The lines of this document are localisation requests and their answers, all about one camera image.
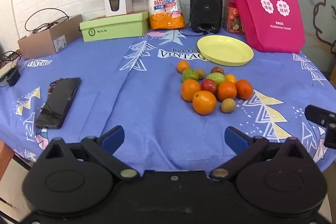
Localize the brown cardboard box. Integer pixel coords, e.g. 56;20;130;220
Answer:
18;14;84;60

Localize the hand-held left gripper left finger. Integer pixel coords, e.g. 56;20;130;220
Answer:
39;125;140;180

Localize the green guava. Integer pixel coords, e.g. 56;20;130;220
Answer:
205;72;226;86
182;68;199;83

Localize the dark red tomato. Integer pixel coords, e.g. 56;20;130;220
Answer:
201;79;218;95

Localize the large smooth orange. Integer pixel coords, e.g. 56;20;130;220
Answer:
192;91;217;116

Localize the black cable loop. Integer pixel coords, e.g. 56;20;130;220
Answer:
24;9;70;33

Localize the bumpy tangerine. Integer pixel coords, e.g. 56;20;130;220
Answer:
235;79;254;100
217;81;237;102

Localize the white power strip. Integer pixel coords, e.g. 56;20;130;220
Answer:
0;49;24;69

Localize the black speaker cable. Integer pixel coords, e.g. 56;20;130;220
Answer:
178;18;210;37

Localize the pink tote bag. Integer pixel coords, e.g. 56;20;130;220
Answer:
223;0;306;54

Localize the black smartphone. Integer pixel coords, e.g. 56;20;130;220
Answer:
35;77;82;130

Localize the red beaded charm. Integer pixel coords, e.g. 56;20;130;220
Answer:
47;78;65;96

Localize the small red box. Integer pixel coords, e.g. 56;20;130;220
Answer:
224;2;244;34

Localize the yellow plastic plate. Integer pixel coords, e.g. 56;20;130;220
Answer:
197;35;255;66

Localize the blue printed tablecloth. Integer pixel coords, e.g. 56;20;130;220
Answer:
0;29;336;174

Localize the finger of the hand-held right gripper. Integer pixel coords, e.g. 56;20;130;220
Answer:
324;123;336;148
305;105;336;126

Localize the small orange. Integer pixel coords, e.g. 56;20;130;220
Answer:
177;60;190;73

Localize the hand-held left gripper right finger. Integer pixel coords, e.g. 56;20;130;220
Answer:
209;126;315;180

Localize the flat green box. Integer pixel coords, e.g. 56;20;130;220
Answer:
79;11;150;42

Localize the black speaker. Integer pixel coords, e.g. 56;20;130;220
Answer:
190;0;223;33

